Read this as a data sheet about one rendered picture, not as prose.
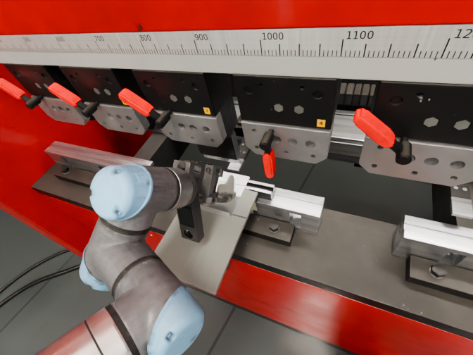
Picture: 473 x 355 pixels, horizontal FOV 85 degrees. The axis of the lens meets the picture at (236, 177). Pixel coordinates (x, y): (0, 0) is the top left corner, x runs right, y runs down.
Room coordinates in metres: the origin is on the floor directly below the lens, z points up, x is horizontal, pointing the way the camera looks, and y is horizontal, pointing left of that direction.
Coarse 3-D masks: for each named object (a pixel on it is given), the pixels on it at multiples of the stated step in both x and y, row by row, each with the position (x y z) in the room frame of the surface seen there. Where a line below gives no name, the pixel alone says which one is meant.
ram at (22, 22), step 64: (0, 0) 0.61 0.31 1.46; (64, 0) 0.52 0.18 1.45; (128, 0) 0.44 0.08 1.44; (192, 0) 0.39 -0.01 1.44; (256, 0) 0.34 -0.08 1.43; (320, 0) 0.30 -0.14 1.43; (384, 0) 0.26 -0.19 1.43; (448, 0) 0.23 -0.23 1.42; (64, 64) 0.58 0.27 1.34; (128, 64) 0.48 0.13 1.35; (192, 64) 0.40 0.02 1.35; (256, 64) 0.34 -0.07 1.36; (320, 64) 0.29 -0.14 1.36; (384, 64) 0.25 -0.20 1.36; (448, 64) 0.22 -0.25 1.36
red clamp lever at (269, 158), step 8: (264, 136) 0.31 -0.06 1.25; (272, 136) 0.31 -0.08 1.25; (264, 144) 0.30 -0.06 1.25; (264, 152) 0.31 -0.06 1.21; (272, 152) 0.31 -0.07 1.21; (264, 160) 0.30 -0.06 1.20; (272, 160) 0.30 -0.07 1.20; (264, 168) 0.31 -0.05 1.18; (272, 168) 0.30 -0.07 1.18; (272, 176) 0.30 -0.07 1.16
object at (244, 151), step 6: (240, 120) 0.64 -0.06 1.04; (240, 126) 0.63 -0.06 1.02; (240, 132) 0.63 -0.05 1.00; (240, 144) 0.57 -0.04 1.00; (240, 150) 0.55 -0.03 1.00; (246, 150) 0.54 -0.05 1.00; (240, 156) 0.52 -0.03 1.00; (246, 156) 0.52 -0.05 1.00; (228, 168) 0.49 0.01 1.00; (234, 168) 0.49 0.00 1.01; (240, 168) 0.48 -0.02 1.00
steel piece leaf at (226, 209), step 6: (234, 186) 0.43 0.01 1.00; (240, 186) 0.42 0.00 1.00; (240, 192) 0.40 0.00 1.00; (234, 198) 0.39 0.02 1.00; (204, 204) 0.40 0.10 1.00; (210, 204) 0.39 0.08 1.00; (216, 204) 0.39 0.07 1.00; (222, 204) 0.38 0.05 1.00; (228, 204) 0.38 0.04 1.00; (234, 204) 0.37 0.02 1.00; (210, 210) 0.37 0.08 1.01; (216, 210) 0.36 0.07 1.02; (222, 210) 0.37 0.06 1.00; (228, 210) 0.36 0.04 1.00; (228, 216) 0.34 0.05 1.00
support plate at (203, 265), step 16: (256, 192) 0.39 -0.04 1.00; (240, 208) 0.36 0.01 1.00; (176, 224) 0.36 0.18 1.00; (208, 224) 0.34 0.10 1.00; (224, 224) 0.33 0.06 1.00; (240, 224) 0.31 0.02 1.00; (176, 240) 0.32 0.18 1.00; (208, 240) 0.30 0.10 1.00; (224, 240) 0.28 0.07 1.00; (160, 256) 0.29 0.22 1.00; (176, 256) 0.28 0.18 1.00; (192, 256) 0.27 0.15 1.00; (208, 256) 0.26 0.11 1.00; (224, 256) 0.25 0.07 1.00; (176, 272) 0.24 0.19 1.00; (192, 272) 0.23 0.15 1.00; (208, 272) 0.22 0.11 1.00; (224, 272) 0.21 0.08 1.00; (208, 288) 0.19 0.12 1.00
